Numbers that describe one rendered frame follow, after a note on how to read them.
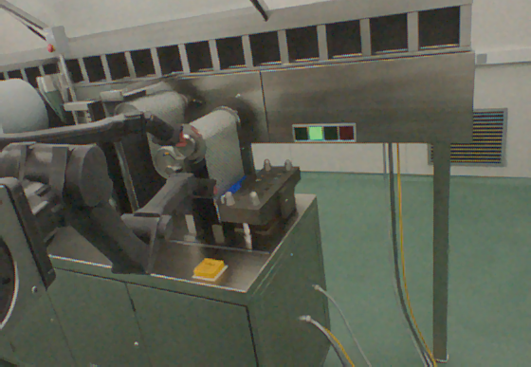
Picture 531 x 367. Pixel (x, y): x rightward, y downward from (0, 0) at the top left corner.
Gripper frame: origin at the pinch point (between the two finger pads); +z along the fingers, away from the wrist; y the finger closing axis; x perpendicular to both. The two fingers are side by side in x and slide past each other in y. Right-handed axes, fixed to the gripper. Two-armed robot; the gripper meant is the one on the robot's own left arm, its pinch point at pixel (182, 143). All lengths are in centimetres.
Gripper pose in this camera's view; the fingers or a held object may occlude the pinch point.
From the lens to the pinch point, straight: 139.9
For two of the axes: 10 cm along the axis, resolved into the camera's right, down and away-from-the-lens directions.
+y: 9.0, 0.4, -4.3
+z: 4.0, 3.2, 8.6
